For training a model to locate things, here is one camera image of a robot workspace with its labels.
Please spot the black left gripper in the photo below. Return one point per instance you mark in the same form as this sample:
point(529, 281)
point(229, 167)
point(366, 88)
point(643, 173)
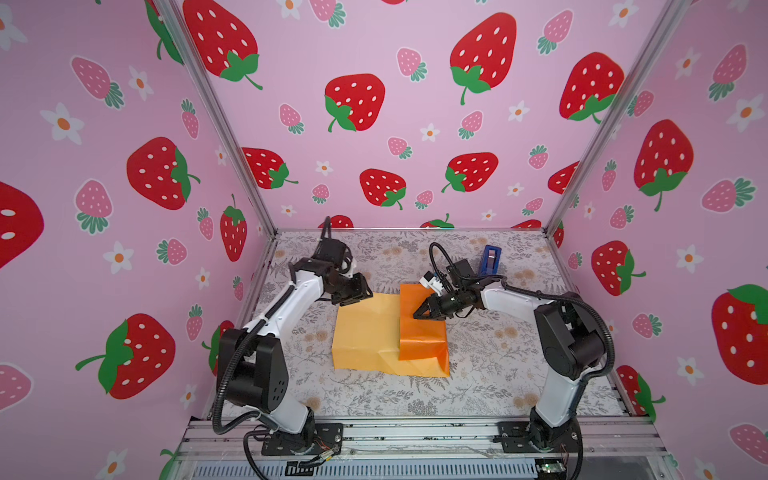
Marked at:
point(357, 282)

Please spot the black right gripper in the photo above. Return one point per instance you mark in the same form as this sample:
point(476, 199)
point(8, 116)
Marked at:
point(440, 303)

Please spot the aluminium corner post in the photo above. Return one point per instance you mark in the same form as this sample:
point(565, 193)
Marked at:
point(180, 34)
point(664, 27)

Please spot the right aluminium corner post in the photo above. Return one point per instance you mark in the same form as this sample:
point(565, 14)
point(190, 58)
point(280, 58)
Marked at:
point(664, 27)

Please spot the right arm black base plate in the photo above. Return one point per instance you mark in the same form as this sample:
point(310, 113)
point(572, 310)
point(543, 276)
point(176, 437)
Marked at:
point(520, 437)

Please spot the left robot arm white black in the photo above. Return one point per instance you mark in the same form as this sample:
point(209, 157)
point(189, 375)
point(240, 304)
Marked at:
point(253, 378)

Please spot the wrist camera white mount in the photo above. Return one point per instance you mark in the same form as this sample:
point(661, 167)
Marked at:
point(346, 263)
point(431, 281)

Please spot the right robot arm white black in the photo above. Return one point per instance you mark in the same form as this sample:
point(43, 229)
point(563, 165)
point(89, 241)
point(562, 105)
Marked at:
point(575, 341)

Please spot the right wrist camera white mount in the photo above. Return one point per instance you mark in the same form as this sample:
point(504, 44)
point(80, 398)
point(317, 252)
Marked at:
point(431, 281)

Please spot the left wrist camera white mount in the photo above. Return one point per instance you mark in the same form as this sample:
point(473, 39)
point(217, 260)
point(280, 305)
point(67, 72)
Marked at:
point(346, 263)

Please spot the yellow orange wrapping paper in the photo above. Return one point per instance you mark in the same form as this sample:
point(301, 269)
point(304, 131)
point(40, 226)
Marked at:
point(380, 334)

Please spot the blue tape dispenser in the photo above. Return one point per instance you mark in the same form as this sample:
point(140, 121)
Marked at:
point(490, 261)

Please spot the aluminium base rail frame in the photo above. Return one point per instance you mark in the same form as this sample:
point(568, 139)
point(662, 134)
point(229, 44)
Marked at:
point(447, 447)

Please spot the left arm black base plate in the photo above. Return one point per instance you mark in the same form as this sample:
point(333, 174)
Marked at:
point(323, 436)

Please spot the left aluminium corner post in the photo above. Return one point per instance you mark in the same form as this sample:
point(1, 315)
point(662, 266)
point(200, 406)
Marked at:
point(180, 34)

